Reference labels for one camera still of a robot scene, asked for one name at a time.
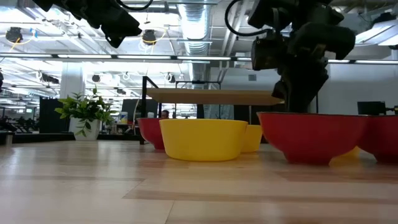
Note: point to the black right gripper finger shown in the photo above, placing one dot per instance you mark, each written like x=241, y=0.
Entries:
x=300, y=105

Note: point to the red bowl with floral inside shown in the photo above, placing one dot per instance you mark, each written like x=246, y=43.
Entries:
x=311, y=137
x=150, y=133
x=382, y=137

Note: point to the yellow plastic mini bowl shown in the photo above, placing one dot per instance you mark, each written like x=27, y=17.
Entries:
x=253, y=138
x=202, y=140
x=353, y=153

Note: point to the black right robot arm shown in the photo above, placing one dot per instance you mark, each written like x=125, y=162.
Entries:
x=323, y=37

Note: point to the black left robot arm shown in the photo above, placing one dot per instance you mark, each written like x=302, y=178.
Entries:
x=62, y=6

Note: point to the black ceiling device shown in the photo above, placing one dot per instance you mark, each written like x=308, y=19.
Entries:
x=14, y=34
x=149, y=36

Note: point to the long ceiling light strip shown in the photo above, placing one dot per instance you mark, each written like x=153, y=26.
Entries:
x=93, y=56

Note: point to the black computer monitor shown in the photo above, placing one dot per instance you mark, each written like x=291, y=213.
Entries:
x=371, y=108

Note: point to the wooden shelf riser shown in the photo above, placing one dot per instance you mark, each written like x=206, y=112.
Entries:
x=211, y=97

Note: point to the green plant in white pot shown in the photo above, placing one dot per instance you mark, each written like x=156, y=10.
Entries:
x=84, y=115

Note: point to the person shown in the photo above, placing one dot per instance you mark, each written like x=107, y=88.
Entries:
x=165, y=114

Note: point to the black room partition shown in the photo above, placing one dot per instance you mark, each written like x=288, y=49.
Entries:
x=51, y=115

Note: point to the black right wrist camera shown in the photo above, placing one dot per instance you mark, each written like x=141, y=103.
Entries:
x=267, y=54

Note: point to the silver ceiling air duct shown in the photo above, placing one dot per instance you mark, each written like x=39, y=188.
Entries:
x=196, y=25

